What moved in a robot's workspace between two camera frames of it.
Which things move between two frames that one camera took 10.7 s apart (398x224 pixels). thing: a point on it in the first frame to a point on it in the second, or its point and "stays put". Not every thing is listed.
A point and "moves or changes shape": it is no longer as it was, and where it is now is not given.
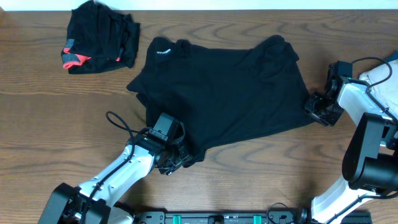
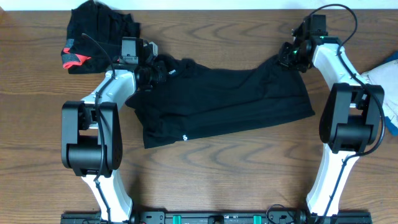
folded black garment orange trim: x=99 y=39 stays put
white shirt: x=386 y=91 stays put
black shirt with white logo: x=217 y=93 moves or changes shape
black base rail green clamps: x=247 y=217 stays put
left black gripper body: x=175 y=156 to x=149 y=74
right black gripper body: x=323 y=109 to x=291 y=58
